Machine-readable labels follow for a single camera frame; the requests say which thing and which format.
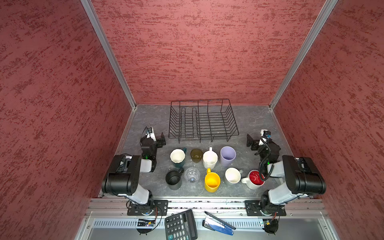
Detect dark green ceramic mug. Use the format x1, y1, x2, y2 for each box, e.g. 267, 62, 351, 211
170, 148, 187, 168

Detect black mug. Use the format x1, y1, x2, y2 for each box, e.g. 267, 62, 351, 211
166, 168, 184, 191

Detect clear glass cup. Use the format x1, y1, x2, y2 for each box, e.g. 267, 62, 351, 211
185, 168, 200, 184

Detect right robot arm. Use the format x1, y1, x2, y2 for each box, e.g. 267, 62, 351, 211
241, 130, 327, 217

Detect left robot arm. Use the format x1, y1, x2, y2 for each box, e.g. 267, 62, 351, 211
102, 133, 166, 216

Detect lilac plastic cup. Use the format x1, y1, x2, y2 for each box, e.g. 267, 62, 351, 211
220, 146, 237, 167

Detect white mug red inside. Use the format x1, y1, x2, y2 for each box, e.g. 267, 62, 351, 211
241, 170, 265, 190

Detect olive green glass cup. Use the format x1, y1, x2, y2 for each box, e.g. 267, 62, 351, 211
191, 149, 203, 163

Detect cream white mug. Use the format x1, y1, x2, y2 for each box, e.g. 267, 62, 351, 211
225, 168, 243, 186

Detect white ceramic mug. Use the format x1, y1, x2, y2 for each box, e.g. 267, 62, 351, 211
203, 147, 218, 170

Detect yellow mug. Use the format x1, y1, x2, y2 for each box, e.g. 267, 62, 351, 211
205, 168, 221, 193

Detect right circuit board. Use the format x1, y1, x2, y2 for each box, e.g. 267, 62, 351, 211
264, 219, 279, 232

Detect circuit board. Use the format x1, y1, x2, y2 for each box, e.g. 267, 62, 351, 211
264, 219, 279, 232
137, 219, 157, 228

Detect left circuit board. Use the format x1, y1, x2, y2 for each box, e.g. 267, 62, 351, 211
137, 219, 157, 228

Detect black calculator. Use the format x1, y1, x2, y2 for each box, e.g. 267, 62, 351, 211
165, 210, 198, 240

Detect blue black stapler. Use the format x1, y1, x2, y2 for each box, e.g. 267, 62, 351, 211
203, 211, 236, 236

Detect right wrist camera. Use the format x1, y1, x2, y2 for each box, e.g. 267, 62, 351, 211
260, 129, 271, 143

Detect black wire dish rack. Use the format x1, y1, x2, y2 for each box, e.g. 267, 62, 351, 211
169, 99, 239, 142

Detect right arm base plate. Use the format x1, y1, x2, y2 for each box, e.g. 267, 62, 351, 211
245, 200, 287, 217

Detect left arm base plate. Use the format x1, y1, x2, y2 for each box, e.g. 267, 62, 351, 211
127, 200, 169, 217

